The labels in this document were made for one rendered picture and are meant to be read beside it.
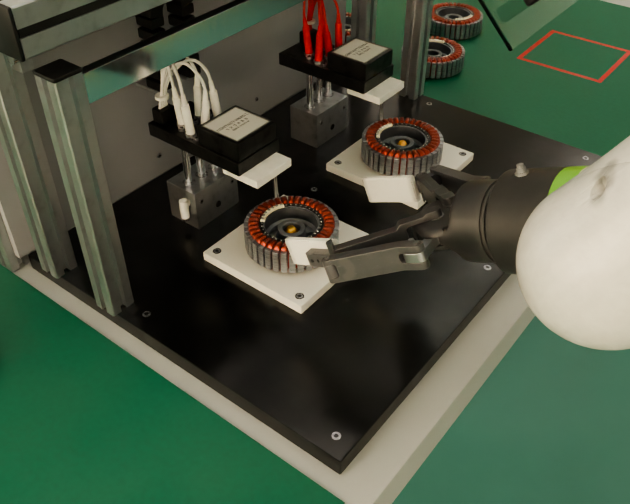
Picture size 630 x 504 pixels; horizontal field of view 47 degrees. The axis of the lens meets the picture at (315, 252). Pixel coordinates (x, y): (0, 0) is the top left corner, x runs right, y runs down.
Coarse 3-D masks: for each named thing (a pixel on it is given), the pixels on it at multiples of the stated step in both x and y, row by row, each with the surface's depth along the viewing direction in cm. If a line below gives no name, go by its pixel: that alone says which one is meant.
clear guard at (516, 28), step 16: (480, 0) 75; (496, 0) 76; (512, 0) 78; (544, 0) 82; (560, 0) 84; (576, 0) 86; (496, 16) 75; (512, 16) 77; (528, 16) 79; (544, 16) 81; (512, 32) 76; (528, 32) 78; (512, 48) 75
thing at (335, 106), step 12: (324, 96) 106; (336, 96) 106; (300, 108) 103; (312, 108) 103; (324, 108) 103; (336, 108) 105; (300, 120) 104; (312, 120) 103; (324, 120) 104; (336, 120) 106; (300, 132) 106; (312, 132) 104; (324, 132) 105; (336, 132) 108; (312, 144) 105
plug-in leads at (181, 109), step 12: (192, 60) 81; (168, 72) 80; (168, 84) 83; (180, 84) 79; (204, 84) 81; (156, 96) 84; (168, 96) 84; (204, 96) 82; (216, 96) 84; (156, 108) 85; (168, 108) 85; (180, 108) 83; (204, 108) 82; (216, 108) 84; (156, 120) 85; (168, 120) 85; (180, 120) 84; (192, 120) 82; (204, 120) 83; (192, 132) 83
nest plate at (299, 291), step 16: (224, 240) 87; (240, 240) 87; (208, 256) 85; (224, 256) 85; (240, 256) 85; (240, 272) 83; (256, 272) 83; (272, 272) 83; (288, 272) 83; (304, 272) 83; (320, 272) 83; (256, 288) 82; (272, 288) 81; (288, 288) 81; (304, 288) 81; (320, 288) 81; (288, 304) 80; (304, 304) 79
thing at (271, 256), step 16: (256, 208) 86; (272, 208) 86; (288, 208) 87; (304, 208) 87; (320, 208) 86; (256, 224) 83; (272, 224) 87; (288, 224) 86; (304, 224) 87; (320, 224) 84; (336, 224) 84; (256, 240) 82; (272, 240) 81; (256, 256) 82; (272, 256) 81; (288, 256) 81
